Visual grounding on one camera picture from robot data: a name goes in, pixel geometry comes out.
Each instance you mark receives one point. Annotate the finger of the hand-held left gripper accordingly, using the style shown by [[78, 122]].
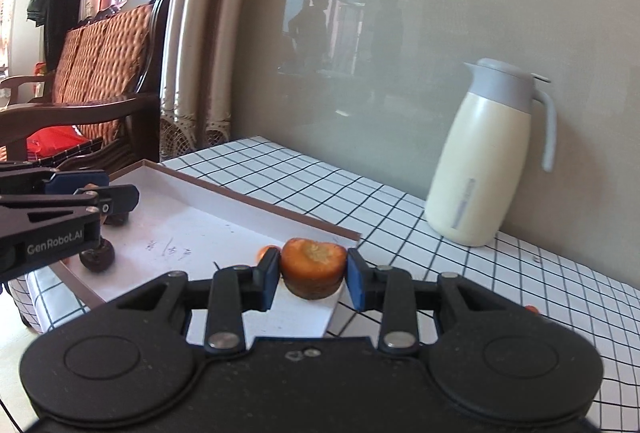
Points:
[[75, 182], [120, 199]]

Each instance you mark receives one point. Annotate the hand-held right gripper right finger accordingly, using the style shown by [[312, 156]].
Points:
[[356, 280]]

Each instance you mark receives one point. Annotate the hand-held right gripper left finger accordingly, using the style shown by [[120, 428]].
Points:
[[268, 278]]

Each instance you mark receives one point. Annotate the dark brown dried fruit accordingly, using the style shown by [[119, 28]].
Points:
[[97, 258], [117, 219]]

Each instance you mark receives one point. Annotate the cut persimmon brown base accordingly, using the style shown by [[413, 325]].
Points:
[[312, 270]]

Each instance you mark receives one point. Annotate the shallow white box brown rim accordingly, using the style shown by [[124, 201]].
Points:
[[175, 223]]

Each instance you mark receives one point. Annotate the small orange fruit piece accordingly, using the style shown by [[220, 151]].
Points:
[[261, 253]]

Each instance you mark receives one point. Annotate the red plastic bag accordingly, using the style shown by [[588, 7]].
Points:
[[55, 138]]

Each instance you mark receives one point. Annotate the white black-checked tablecloth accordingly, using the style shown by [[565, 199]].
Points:
[[350, 203]]

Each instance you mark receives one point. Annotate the wooden sofa orange cushions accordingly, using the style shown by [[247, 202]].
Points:
[[100, 58]]

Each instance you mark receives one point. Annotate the white cabinet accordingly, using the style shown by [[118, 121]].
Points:
[[25, 38]]

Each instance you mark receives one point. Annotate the cream thermos jug grey lid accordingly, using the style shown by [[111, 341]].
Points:
[[475, 173]]

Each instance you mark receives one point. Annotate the beige curtain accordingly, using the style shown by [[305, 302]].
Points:
[[190, 38]]

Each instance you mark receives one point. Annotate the orange tangerine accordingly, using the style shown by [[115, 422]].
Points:
[[531, 309]]

